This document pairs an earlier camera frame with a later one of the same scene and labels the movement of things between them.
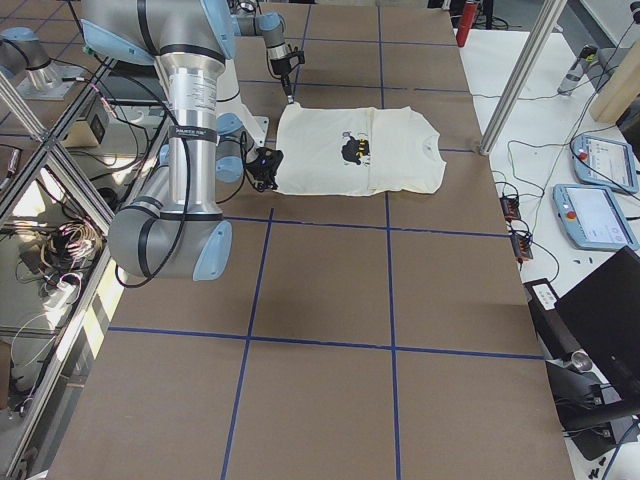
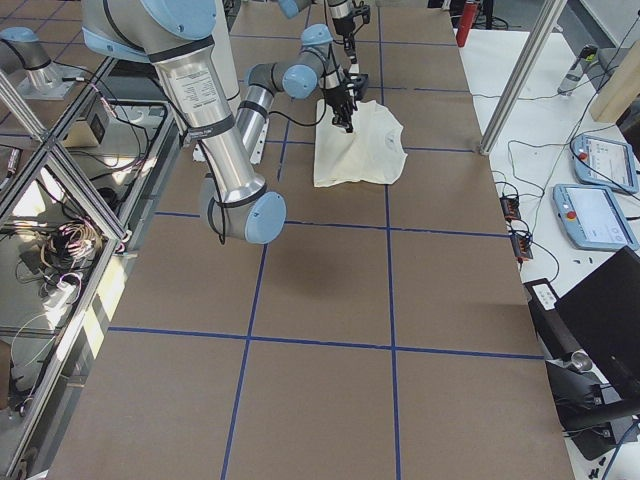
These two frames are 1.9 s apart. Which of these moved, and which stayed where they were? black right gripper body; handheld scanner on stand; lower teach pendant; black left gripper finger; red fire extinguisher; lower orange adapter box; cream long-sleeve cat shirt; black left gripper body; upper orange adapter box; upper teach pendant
Moved: black right gripper body; black left gripper finger; cream long-sleeve cat shirt; black left gripper body
Stayed: handheld scanner on stand; upper teach pendant; upper orange adapter box; lower teach pendant; red fire extinguisher; lower orange adapter box
